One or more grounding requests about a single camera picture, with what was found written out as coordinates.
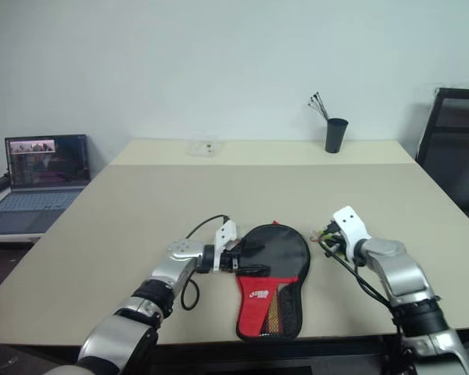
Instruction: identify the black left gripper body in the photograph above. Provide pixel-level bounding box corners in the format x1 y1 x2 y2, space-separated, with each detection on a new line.
218 239 246 275

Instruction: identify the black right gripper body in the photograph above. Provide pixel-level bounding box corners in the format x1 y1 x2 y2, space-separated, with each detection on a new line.
317 220 351 259

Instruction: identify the black red paddle case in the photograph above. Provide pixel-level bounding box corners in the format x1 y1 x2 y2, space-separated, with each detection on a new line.
234 220 312 343

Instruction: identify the black plastic cup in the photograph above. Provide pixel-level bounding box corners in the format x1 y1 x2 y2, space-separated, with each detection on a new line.
324 117 350 154

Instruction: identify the clear plastic box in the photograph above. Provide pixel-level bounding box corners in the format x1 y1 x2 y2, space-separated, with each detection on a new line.
186 138 224 158

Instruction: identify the black office chair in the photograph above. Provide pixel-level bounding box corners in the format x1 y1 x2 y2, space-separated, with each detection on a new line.
415 87 469 235

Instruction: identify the grey open laptop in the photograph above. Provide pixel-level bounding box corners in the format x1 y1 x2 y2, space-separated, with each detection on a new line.
0 134 91 236

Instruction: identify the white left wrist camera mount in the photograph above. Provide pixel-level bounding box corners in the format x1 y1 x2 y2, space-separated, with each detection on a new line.
213 220 240 273

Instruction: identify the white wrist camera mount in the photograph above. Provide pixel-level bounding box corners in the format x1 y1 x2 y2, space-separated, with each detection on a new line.
213 220 240 273
331 205 373 263

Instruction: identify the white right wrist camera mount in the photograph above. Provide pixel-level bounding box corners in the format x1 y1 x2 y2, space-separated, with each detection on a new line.
331 205 373 263

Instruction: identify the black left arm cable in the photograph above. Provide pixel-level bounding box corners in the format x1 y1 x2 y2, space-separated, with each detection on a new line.
179 213 231 313

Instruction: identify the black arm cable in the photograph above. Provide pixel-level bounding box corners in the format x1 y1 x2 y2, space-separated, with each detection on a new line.
179 213 231 313
308 233 396 325

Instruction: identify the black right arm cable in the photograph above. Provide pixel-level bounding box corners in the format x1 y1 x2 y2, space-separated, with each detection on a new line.
308 233 396 325

